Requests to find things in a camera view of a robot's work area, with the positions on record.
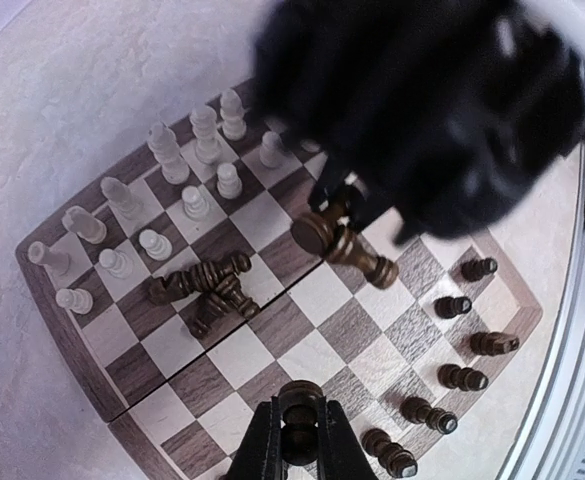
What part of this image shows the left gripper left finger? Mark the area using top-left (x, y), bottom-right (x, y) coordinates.
top-left (225, 397), bottom-right (285, 480)

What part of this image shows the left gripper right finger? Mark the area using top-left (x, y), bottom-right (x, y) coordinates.
top-left (317, 397), bottom-right (377, 480)

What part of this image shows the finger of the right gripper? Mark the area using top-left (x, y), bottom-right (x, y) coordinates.
top-left (345, 174), bottom-right (392, 233)
top-left (307, 154), bottom-right (352, 210)

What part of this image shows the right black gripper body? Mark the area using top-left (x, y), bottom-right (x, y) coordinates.
top-left (253, 1), bottom-right (585, 245)

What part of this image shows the dark pawn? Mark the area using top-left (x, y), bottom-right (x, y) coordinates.
top-left (434, 296), bottom-right (472, 319)
top-left (461, 257), bottom-right (498, 282)
top-left (278, 380), bottom-right (323, 466)
top-left (361, 428), bottom-right (418, 479)

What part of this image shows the dark king piece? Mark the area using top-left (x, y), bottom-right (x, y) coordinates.
top-left (290, 197), bottom-right (399, 290)

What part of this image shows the dark rook piece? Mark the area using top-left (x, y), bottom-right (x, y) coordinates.
top-left (470, 332), bottom-right (520, 356)

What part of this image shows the dark bishop piece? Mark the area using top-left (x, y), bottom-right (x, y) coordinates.
top-left (400, 397), bottom-right (458, 435)

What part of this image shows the dark queen piece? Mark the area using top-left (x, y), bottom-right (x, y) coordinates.
top-left (437, 364), bottom-right (489, 392)

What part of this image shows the pile of dark pieces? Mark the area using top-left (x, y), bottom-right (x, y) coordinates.
top-left (147, 251), bottom-right (261, 339)

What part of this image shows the wooden chess board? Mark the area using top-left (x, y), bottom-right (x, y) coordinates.
top-left (14, 74), bottom-right (546, 480)

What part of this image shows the white queen piece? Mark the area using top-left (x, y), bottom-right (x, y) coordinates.
top-left (189, 105), bottom-right (222, 165)

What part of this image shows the white king piece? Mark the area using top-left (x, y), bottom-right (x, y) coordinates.
top-left (147, 122), bottom-right (190, 185)

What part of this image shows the white rook right piece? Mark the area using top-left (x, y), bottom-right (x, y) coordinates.
top-left (27, 241), bottom-right (71, 275)

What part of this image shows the front aluminium rail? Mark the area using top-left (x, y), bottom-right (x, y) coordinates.
top-left (498, 147), bottom-right (585, 479)

